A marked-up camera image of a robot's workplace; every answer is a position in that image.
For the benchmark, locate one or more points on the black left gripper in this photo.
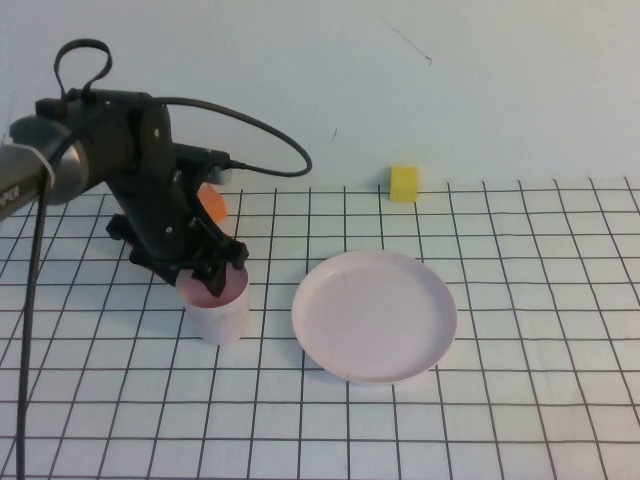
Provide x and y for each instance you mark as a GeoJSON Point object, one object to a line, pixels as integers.
{"type": "Point", "coordinates": [160, 225]}

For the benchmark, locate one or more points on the pink plastic cup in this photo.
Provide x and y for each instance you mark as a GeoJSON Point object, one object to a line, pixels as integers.
{"type": "Point", "coordinates": [220, 320]}

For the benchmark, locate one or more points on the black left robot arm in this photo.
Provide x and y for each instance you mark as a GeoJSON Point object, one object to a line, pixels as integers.
{"type": "Point", "coordinates": [100, 135]}

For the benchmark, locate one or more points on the pink round plate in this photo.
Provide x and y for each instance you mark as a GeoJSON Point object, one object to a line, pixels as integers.
{"type": "Point", "coordinates": [375, 315]}

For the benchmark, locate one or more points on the orange foam block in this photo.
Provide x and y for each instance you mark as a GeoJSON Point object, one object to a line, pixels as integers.
{"type": "Point", "coordinates": [215, 205]}

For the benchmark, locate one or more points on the yellow foam block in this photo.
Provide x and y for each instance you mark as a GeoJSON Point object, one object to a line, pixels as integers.
{"type": "Point", "coordinates": [404, 185]}

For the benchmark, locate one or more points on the white black grid tablecloth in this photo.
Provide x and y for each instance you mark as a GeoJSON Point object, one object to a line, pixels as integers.
{"type": "Point", "coordinates": [525, 350]}

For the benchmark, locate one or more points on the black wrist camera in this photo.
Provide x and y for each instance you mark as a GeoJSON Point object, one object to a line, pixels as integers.
{"type": "Point", "coordinates": [200, 155]}

